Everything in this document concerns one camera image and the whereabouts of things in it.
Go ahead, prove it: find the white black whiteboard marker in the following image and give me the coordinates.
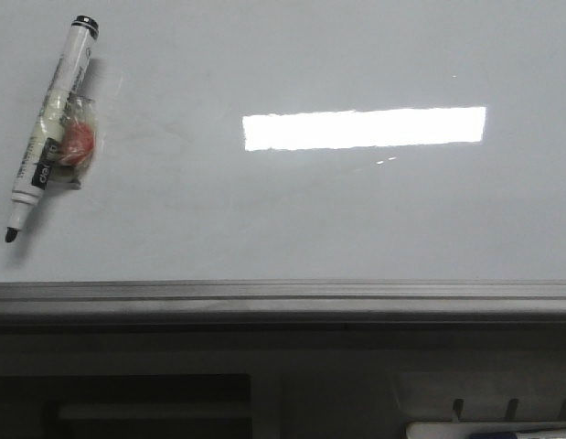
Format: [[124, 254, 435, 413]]
[[5, 15, 99, 243]]

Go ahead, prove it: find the white whiteboard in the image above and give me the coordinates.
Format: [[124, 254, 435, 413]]
[[0, 1, 566, 326]]

